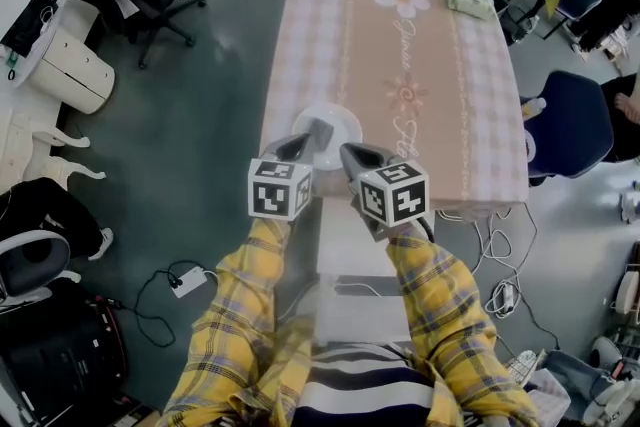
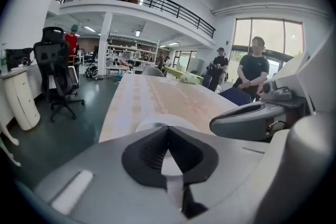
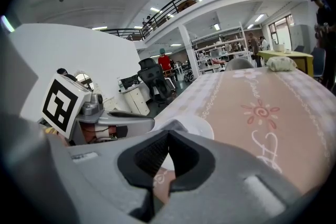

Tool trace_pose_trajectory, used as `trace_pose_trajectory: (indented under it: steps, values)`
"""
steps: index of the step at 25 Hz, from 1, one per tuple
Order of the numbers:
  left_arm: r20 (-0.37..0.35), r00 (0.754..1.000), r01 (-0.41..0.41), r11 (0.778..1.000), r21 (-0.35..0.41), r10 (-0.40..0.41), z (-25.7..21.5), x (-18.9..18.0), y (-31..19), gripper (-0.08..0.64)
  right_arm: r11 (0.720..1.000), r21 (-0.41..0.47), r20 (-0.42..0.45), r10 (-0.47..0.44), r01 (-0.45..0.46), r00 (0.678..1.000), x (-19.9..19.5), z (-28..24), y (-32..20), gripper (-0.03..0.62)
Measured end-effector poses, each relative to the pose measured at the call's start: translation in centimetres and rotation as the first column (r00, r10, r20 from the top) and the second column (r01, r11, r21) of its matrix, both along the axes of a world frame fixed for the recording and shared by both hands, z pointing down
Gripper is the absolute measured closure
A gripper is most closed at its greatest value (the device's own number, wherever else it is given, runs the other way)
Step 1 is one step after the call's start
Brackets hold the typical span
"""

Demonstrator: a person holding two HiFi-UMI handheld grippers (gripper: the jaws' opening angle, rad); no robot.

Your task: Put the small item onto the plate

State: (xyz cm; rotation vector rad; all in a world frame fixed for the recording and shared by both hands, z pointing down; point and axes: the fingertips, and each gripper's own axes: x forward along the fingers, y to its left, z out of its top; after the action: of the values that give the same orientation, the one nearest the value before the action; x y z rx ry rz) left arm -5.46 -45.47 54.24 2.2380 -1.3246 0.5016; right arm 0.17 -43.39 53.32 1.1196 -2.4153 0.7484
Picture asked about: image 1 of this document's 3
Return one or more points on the small checkered cloth table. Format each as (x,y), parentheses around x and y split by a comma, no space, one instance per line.
(550,395)

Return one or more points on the white power strip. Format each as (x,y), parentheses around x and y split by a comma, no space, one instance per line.
(189,281)
(505,297)

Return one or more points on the person's left forearm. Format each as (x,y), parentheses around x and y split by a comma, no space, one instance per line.
(240,315)

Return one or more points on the clear water bottle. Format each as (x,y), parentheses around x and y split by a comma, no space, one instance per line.
(534,109)

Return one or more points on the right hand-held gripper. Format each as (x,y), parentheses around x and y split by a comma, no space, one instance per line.
(395,195)

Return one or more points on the white plate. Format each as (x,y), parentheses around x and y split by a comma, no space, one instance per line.
(347,127)

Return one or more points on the grey blue clothes pile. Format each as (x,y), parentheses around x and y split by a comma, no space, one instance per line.
(585,375)

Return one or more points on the white wooden chair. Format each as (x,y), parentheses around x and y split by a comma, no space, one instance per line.
(370,245)

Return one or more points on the white vanity table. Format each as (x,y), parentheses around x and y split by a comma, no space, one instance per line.
(45,145)

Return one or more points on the table with pink checkered cloth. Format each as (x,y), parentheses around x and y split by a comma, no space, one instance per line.
(425,65)

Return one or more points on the person's striped shirt torso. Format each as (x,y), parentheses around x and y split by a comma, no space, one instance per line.
(360,390)

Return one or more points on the person's right forearm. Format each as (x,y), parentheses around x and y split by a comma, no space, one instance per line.
(445,315)

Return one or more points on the cream round cabinet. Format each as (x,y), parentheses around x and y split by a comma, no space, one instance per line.
(75,70)

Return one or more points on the small plate with red food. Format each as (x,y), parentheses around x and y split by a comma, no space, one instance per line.
(530,149)

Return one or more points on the black equipment case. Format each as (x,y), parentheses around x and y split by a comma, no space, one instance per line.
(55,360)

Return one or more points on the grey white rounded chair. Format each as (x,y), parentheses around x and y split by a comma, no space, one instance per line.
(35,260)

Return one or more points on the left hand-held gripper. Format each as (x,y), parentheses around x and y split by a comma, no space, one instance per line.
(272,195)

